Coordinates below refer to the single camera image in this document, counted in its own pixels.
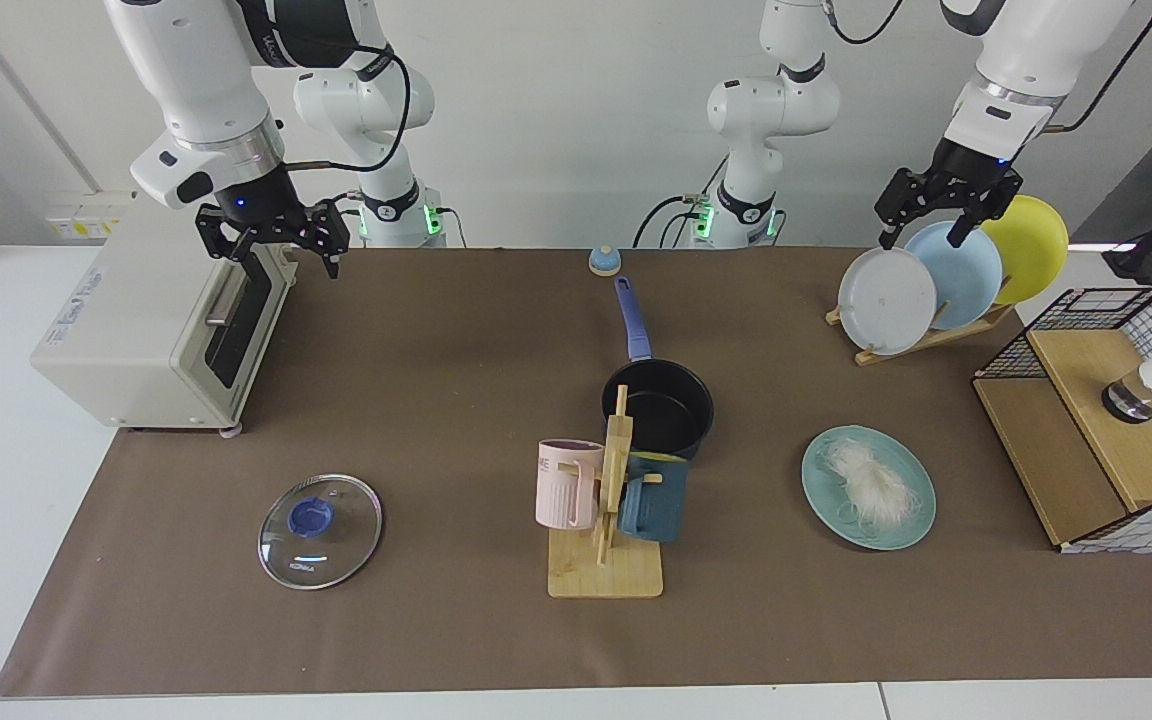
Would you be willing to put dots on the white vermicelli bundle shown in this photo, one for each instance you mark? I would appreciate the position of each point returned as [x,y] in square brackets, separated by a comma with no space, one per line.
[871,480]

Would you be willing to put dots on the glass lid with blue knob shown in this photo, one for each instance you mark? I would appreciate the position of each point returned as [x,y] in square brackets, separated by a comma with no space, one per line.
[312,518]

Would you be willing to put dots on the light blue plate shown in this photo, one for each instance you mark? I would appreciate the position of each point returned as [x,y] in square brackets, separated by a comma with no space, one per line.
[966,275]

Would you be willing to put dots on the grey plate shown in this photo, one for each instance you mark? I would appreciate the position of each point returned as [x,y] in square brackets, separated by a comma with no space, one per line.
[886,300]

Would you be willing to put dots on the yellow plate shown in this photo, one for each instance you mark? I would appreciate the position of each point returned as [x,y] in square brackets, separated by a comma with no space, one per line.
[1031,250]

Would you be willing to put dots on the wooden plate rack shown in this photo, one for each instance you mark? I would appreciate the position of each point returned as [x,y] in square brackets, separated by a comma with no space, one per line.
[936,338]

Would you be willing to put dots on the teal plate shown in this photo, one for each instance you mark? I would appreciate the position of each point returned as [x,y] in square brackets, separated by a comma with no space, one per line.
[896,530]

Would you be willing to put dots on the pale toaster oven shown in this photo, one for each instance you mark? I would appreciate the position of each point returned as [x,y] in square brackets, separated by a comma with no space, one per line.
[136,330]

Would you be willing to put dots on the brown table cloth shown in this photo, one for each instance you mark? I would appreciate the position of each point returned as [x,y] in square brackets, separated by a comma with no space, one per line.
[436,400]

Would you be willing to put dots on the small blue round bell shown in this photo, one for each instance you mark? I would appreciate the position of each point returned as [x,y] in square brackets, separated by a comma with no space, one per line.
[605,262]

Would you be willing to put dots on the pink mug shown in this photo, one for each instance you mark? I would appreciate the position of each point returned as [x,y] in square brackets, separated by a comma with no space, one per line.
[566,490]

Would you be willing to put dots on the dark teal mug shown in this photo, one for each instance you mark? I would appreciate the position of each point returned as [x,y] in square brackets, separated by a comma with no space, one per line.
[656,505]

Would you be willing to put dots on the wooden cup stand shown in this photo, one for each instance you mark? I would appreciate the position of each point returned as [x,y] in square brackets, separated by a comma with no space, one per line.
[606,570]

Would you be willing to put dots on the white wall socket strip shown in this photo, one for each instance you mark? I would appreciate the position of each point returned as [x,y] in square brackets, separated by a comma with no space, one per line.
[86,222]

